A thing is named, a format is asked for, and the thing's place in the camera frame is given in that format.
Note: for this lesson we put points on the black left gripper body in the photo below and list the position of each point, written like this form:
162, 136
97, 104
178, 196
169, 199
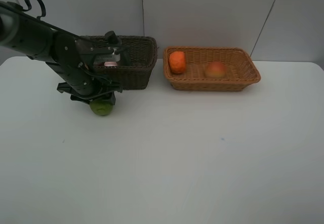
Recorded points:
90, 90

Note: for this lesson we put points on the orange toy tangerine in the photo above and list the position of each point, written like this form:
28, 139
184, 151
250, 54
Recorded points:
177, 62

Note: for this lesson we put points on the red yellow toy peach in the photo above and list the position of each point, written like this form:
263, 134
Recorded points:
216, 70

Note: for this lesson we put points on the dark brown wicker basket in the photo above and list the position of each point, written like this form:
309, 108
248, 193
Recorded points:
143, 54

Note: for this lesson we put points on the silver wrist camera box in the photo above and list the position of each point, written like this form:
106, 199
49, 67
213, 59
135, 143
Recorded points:
91, 53

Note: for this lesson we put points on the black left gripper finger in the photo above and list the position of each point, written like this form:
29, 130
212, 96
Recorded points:
109, 98
75, 98

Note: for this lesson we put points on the dark green pump bottle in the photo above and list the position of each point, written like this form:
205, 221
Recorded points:
120, 52

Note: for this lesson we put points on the light orange wicker basket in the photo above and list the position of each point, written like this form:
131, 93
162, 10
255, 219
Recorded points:
240, 70

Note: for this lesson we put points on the green toy fruit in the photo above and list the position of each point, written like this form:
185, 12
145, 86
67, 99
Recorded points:
101, 107

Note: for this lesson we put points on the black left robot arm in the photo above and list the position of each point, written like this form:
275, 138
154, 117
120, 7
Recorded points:
70, 56

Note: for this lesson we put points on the pink detergent bottle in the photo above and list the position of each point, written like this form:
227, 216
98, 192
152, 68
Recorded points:
110, 64

